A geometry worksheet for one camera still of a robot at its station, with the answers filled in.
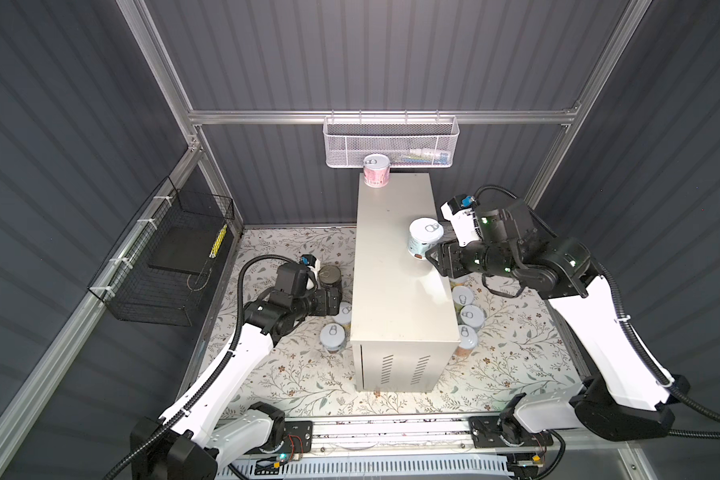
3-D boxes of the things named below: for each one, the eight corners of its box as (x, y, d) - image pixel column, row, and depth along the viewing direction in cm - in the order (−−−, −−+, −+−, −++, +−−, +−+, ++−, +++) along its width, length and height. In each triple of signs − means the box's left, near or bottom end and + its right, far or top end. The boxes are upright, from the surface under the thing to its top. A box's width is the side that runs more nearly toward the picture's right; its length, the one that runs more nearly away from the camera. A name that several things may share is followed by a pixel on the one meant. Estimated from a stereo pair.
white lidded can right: (459, 333, 93) (464, 324, 88) (455, 314, 98) (459, 304, 93) (482, 333, 93) (488, 324, 88) (477, 314, 98) (483, 304, 93)
